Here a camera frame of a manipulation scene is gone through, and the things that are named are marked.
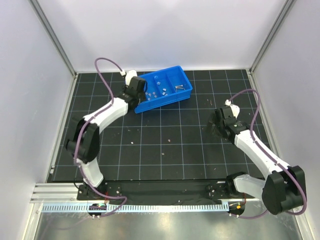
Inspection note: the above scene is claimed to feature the blue plastic compartment bin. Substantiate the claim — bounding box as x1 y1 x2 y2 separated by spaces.
134 65 193 114

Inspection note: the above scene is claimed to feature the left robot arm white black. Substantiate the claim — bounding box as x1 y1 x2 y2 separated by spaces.
64 76 148 194

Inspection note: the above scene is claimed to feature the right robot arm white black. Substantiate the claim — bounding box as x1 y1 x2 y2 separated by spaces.
207 104 307 215

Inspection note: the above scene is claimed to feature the black grid cutting mat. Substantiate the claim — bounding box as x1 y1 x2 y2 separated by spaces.
47 69 286 181

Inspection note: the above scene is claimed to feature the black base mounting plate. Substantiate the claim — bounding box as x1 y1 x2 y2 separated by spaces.
77 179 256 202

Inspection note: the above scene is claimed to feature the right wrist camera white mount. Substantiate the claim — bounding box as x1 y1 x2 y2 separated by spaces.
224 99 240 119

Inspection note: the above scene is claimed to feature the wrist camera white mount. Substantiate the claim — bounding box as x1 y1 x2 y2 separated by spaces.
224 99 240 119
120 70 138 86

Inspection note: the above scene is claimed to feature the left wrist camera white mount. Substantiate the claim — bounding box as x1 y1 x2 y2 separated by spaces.
120 70 138 86

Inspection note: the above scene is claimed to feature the left aluminium frame post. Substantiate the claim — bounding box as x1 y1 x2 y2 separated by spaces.
28 0 77 77

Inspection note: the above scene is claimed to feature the aluminium frame post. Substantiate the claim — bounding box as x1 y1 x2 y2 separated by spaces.
249 0 296 74
28 0 77 77

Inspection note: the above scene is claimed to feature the white slotted cable duct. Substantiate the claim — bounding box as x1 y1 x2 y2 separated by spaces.
41 202 229 214

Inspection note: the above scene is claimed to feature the right aluminium frame post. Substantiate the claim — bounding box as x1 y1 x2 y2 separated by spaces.
249 0 296 74

